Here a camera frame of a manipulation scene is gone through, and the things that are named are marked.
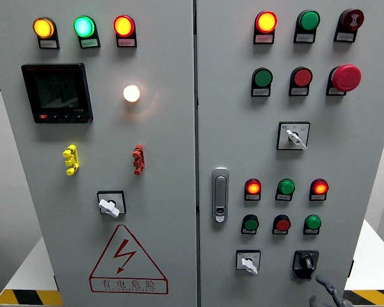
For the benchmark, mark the black yellow striped tape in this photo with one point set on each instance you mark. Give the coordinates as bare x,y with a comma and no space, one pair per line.
28,298
374,297

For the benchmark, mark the small label plate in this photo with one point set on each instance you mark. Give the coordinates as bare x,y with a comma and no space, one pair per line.
89,43
304,37
279,233
48,44
126,42
317,198
298,91
252,197
344,36
260,92
283,198
334,91
263,38
310,232
248,232

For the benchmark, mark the small green round lamp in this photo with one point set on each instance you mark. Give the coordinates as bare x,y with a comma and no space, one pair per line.
286,186
313,222

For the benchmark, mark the small red push button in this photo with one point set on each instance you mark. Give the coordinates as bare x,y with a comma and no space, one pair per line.
283,224

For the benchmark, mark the small red round lamp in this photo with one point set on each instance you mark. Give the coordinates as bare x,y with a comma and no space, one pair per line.
320,187
253,187

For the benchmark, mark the small green push button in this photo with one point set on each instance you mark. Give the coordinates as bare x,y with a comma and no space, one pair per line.
251,224

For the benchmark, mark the pale grey cabinet door with lock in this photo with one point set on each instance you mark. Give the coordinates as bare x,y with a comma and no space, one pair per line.
339,160

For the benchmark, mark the silver door lock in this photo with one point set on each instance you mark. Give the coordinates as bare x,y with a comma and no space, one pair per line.
220,192

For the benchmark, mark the red warning triangle sign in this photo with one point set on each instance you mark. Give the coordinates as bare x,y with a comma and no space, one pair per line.
128,284

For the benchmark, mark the pale grey cabinet door with display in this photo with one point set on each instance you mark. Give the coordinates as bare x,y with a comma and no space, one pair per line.
166,160

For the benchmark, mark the large red stop button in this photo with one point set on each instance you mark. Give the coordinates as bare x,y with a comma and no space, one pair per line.
346,77

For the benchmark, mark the large red push button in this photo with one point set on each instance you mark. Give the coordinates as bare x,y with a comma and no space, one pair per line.
302,77

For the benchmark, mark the large green push button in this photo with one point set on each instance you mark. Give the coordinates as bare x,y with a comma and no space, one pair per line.
263,77

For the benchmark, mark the dark red buzzer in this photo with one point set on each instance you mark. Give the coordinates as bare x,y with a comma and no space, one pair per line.
352,19

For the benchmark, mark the large red round lamp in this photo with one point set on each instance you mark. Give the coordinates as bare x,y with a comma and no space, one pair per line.
266,21
123,26

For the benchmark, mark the white round lamp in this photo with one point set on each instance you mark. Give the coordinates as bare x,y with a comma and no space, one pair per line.
131,93

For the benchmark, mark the black display meter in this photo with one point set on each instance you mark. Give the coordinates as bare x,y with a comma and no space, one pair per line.
57,92

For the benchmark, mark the large lit green round lamp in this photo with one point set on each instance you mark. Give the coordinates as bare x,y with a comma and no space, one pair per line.
84,27

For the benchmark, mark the yellow round lamp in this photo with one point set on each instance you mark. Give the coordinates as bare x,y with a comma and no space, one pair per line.
43,28

